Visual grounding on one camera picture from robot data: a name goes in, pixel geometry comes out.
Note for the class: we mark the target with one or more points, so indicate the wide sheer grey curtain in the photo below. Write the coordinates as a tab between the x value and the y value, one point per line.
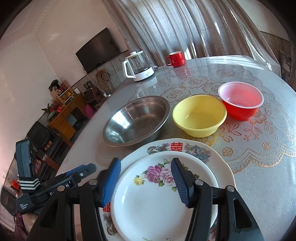
185	27

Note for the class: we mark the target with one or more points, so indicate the yellow plastic bowl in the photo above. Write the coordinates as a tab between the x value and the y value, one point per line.
198	115

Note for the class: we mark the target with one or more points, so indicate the red gift box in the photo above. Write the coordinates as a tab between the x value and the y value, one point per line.
60	109

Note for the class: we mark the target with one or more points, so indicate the white glass electric kettle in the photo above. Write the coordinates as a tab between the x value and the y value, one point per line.
138	67

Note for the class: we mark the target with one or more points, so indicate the wooden desk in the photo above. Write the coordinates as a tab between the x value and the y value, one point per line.
62	120

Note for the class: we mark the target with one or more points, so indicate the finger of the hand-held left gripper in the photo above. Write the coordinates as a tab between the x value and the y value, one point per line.
81	172

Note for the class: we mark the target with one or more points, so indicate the black flat-screen television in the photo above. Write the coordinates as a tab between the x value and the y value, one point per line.
97	51

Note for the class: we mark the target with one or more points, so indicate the stainless steel bowl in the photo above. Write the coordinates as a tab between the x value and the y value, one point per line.
136	120

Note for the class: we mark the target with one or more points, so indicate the red mug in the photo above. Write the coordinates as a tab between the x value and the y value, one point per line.
177	59

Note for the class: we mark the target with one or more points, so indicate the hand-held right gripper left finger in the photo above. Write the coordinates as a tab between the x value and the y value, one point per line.
111	180

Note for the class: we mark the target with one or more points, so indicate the large scalloped plate red symbols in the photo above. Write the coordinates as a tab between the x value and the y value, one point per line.
196	150

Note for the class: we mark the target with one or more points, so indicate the small white box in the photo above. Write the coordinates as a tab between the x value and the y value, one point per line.
76	90

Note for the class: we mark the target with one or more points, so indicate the small wooden desk shelf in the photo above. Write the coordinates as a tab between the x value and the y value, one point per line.
64	93

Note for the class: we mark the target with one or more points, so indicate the black armchair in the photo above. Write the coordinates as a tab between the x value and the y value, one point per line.
39	136

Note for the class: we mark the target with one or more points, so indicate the pink bag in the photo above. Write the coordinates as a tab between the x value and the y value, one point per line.
90	111

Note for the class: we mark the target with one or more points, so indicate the white plate with rose print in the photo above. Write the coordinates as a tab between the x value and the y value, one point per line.
150	208

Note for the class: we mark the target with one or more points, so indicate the black speaker cabinet with screen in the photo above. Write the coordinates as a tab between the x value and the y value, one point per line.
89	93

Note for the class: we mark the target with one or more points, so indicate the potted green plant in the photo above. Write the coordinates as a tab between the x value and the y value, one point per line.
49	112

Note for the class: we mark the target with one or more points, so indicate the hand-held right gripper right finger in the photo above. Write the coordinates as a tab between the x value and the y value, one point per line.
181	183

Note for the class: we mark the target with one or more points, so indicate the wooden chair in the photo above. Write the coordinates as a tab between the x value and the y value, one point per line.
104	77

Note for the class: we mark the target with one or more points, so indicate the red plastic bowl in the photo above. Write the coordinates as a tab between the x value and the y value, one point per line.
240	97

